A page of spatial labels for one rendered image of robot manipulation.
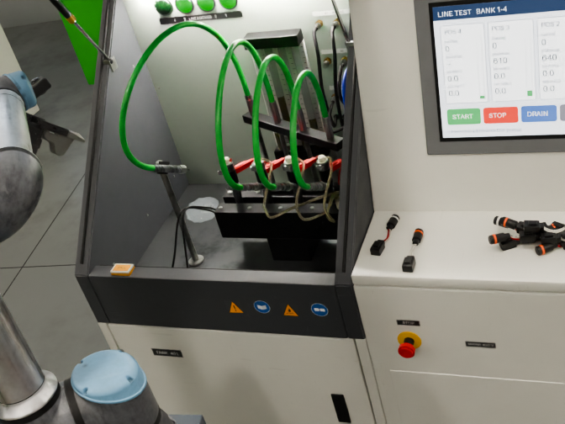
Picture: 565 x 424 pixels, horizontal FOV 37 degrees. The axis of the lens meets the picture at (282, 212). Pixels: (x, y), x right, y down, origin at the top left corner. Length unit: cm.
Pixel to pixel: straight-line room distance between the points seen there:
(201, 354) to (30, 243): 217
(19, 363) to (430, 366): 89
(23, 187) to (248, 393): 101
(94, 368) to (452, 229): 79
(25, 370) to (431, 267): 80
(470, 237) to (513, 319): 19
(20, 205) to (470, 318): 92
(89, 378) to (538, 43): 104
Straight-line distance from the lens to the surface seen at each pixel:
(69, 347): 346
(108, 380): 150
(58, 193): 446
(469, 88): 177
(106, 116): 214
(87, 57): 520
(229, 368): 210
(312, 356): 197
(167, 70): 229
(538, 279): 168
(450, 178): 184
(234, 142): 234
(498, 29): 173
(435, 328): 181
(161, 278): 196
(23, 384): 149
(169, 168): 199
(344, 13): 203
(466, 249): 176
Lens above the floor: 210
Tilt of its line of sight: 35 degrees down
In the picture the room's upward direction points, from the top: 16 degrees counter-clockwise
